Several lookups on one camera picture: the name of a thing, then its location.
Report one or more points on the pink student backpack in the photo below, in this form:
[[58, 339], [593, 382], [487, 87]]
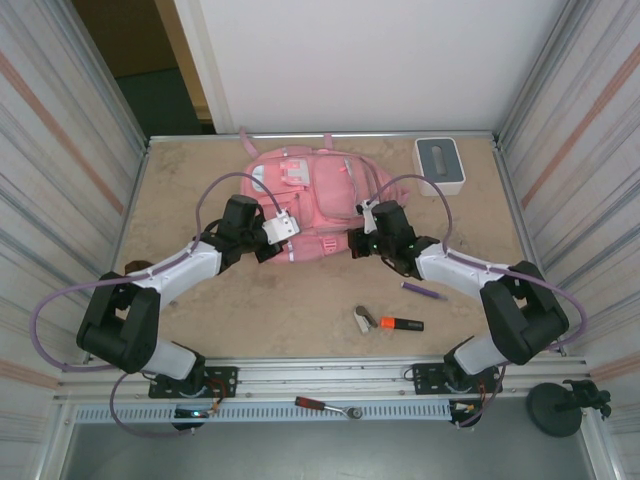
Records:
[[325, 200]]

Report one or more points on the small grey stapler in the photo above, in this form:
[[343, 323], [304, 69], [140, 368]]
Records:
[[364, 320]]

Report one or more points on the purple pen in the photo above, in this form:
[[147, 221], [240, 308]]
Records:
[[420, 290]]

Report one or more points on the orange black highlighter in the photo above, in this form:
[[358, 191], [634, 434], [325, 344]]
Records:
[[407, 326]]

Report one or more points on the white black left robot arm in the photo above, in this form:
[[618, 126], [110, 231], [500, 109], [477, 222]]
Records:
[[185, 265]]

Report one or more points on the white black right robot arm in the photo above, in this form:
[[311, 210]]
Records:
[[450, 267]]

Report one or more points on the white grey tissue box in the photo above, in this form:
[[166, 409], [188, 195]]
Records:
[[440, 160]]

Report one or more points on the small brown crumpled object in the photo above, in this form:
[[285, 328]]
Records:
[[132, 266]]

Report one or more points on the corrugated side panel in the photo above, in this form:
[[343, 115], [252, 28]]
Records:
[[50, 200], [590, 200]]

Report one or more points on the aluminium back rail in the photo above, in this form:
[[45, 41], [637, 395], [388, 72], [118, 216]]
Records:
[[200, 137]]

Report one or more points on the aluminium front rail frame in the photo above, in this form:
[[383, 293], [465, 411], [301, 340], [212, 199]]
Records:
[[325, 375]]

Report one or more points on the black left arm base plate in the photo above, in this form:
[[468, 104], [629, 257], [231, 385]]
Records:
[[225, 380]]

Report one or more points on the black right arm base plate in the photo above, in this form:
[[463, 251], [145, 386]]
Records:
[[425, 380]]

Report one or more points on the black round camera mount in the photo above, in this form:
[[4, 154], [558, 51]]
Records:
[[550, 407]]

